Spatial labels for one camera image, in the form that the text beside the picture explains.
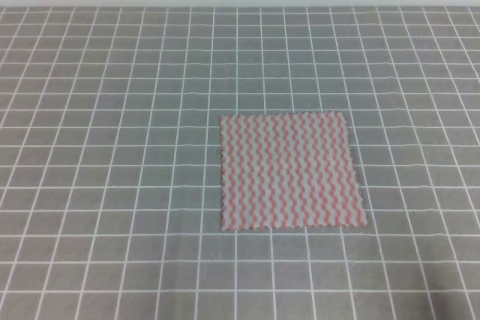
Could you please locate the pink white wavy striped towel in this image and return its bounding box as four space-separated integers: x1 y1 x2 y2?
220 112 368 230

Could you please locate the grey grid tablecloth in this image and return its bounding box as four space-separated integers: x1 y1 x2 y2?
1 6 479 319

